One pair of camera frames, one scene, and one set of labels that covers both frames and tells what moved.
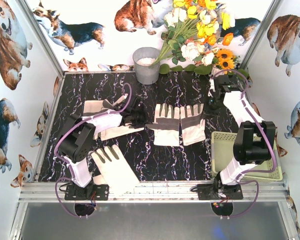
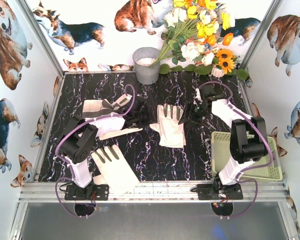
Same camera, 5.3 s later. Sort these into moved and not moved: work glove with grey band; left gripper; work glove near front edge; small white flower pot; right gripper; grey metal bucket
Moved: work glove with grey band; right gripper
Not moved: small white flower pot; grey metal bucket; left gripper; work glove near front edge
